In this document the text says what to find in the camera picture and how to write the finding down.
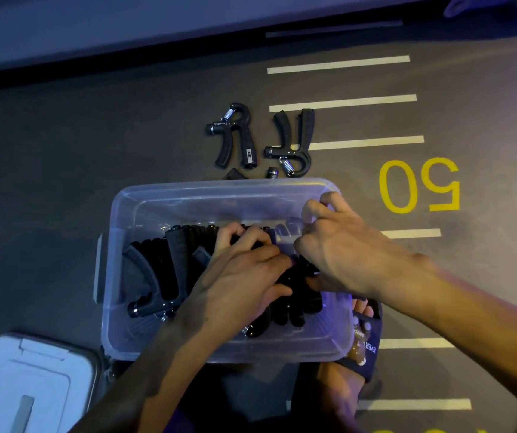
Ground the person's left hand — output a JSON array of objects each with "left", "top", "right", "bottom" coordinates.
[{"left": 175, "top": 223, "right": 293, "bottom": 351}]

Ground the person's right hand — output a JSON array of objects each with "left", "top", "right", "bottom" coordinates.
[{"left": 294, "top": 191, "right": 439, "bottom": 308}]

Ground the person's right forearm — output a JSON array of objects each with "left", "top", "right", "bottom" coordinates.
[{"left": 421, "top": 254, "right": 517, "bottom": 425}]

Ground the person's left forearm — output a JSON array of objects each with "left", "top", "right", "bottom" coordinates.
[{"left": 69, "top": 311, "right": 223, "bottom": 433}]

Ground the person's foot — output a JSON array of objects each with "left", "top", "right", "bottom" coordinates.
[{"left": 352, "top": 297, "right": 375, "bottom": 320}]

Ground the pile of black hand grippers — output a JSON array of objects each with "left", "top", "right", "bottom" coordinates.
[{"left": 123, "top": 224, "right": 325, "bottom": 339}]

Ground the black hand grip strengthener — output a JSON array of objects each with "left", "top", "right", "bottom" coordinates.
[
  {"left": 205, "top": 102, "right": 257, "bottom": 170},
  {"left": 226, "top": 167, "right": 280, "bottom": 181},
  {"left": 264, "top": 108, "right": 316, "bottom": 178}
]

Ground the dark slide sandal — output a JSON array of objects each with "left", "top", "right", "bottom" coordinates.
[{"left": 331, "top": 299, "right": 383, "bottom": 385}]

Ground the clear plastic storage box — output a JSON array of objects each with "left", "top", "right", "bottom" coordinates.
[{"left": 94, "top": 178, "right": 356, "bottom": 364}]

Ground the person's leg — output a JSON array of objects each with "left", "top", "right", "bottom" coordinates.
[{"left": 258, "top": 361, "right": 368, "bottom": 433}]

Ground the grey raised platform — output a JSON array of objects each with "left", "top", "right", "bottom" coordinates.
[{"left": 0, "top": 0, "right": 449, "bottom": 76}]

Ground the white plastic box lid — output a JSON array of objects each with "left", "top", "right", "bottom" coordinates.
[{"left": 0, "top": 333, "right": 101, "bottom": 433}]

